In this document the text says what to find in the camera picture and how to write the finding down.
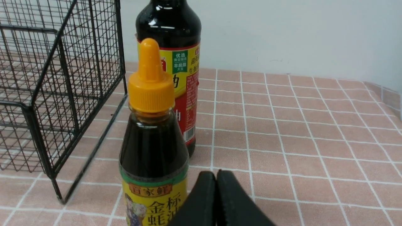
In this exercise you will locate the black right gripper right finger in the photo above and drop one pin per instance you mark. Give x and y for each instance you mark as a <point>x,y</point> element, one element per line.
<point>234,207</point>

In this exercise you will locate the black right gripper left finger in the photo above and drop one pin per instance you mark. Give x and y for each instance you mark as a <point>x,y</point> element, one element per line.
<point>198,208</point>

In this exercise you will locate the oyster sauce bottle yellow cap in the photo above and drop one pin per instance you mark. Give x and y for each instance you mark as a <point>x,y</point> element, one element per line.
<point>154,158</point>

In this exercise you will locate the tall soy sauce bottle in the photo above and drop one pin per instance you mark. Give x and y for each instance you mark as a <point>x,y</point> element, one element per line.
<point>177,30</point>

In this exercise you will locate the black wire mesh rack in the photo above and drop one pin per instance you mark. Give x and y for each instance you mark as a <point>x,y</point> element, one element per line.
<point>61,60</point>

